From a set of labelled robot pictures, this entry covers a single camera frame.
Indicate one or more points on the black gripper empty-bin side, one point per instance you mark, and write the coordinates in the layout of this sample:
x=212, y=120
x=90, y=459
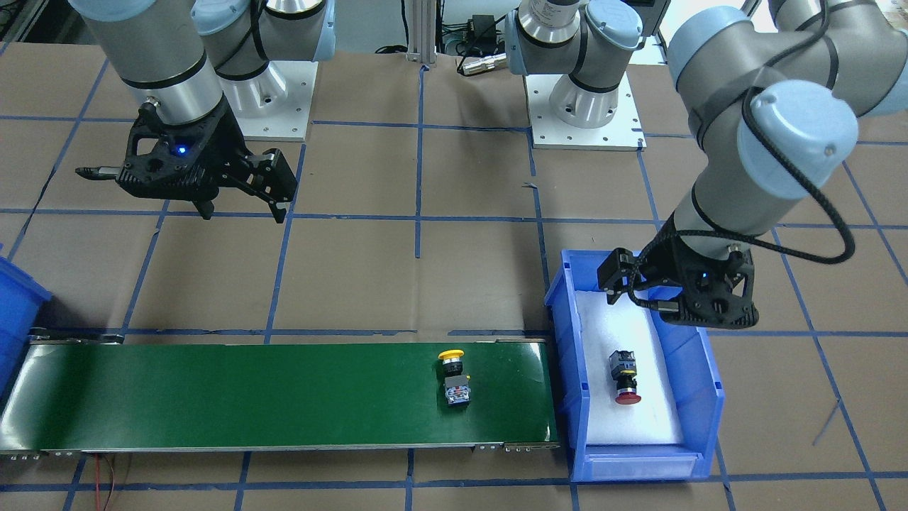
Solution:
x=671, y=262

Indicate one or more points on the black gripper source side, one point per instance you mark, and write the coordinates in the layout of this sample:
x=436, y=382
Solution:
x=224, y=144

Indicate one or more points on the red push button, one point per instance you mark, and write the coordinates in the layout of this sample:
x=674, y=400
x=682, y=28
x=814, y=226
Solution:
x=623, y=371

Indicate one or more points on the yellow push button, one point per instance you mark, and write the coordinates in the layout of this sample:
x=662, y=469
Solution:
x=455, y=382

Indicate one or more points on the robot arm near source bin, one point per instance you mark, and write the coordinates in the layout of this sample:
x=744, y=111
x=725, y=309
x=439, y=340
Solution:
x=207, y=74

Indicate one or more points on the robot arm near empty bin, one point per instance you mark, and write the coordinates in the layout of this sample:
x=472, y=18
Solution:
x=775, y=114

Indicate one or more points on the blue bin with buttons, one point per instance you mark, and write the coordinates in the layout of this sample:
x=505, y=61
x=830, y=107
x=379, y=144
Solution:
x=21, y=298

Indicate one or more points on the white foam pad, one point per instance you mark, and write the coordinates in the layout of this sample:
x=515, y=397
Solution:
x=624, y=326

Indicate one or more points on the blue bin with foam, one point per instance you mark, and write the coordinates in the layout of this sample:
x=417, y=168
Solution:
x=693, y=377

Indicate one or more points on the green conveyor belt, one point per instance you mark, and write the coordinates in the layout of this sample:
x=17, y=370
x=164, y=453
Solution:
x=178, y=398

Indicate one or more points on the black power adapter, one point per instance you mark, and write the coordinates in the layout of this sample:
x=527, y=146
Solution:
x=482, y=28

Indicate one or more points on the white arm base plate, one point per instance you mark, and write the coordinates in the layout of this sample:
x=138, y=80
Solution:
x=275, y=105

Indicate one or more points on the aluminium frame post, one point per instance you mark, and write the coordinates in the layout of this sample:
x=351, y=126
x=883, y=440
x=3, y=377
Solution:
x=422, y=30

